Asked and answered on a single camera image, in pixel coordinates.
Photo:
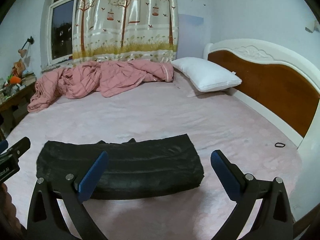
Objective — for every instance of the cluttered wooden desk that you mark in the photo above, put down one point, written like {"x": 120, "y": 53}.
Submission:
{"x": 15, "y": 100}

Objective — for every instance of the white pillow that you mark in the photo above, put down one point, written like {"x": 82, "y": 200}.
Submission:
{"x": 207, "y": 75}

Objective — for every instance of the white wall fixture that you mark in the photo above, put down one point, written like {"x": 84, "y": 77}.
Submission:
{"x": 312, "y": 26}

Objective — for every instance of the white and wooden headboard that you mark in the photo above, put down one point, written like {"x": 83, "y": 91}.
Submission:
{"x": 275, "y": 85}

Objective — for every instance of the stack of books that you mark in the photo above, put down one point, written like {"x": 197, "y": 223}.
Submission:
{"x": 28, "y": 78}

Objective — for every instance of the white framed window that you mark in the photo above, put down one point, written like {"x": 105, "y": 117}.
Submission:
{"x": 61, "y": 30}

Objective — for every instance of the bed with pink sheet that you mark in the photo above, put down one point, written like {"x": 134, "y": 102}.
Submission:
{"x": 150, "y": 120}

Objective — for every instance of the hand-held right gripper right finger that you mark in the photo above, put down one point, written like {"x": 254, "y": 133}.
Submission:
{"x": 225, "y": 177}

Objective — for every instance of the orange toy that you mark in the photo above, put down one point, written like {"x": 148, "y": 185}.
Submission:
{"x": 15, "y": 80}

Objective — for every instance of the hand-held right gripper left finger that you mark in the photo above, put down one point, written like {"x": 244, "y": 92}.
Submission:
{"x": 92, "y": 177}

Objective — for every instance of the pink checked quilt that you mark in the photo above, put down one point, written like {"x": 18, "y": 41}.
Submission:
{"x": 100, "y": 82}

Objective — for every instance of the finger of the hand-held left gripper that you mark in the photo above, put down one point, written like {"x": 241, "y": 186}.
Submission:
{"x": 3, "y": 146}
{"x": 18, "y": 146}

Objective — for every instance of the tree print curtain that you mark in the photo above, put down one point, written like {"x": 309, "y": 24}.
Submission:
{"x": 125, "y": 17}

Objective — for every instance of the black puffer jacket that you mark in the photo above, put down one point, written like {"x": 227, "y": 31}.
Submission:
{"x": 120, "y": 167}

